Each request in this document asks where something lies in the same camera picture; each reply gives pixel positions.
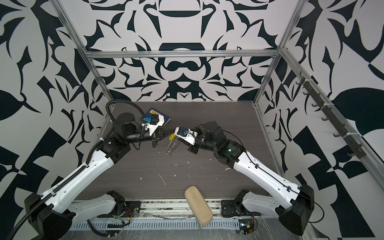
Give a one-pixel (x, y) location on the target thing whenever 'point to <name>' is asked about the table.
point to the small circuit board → (246, 226)
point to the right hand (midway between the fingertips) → (180, 134)
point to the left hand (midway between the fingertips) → (175, 126)
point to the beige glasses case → (198, 206)
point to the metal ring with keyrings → (171, 145)
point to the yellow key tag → (171, 137)
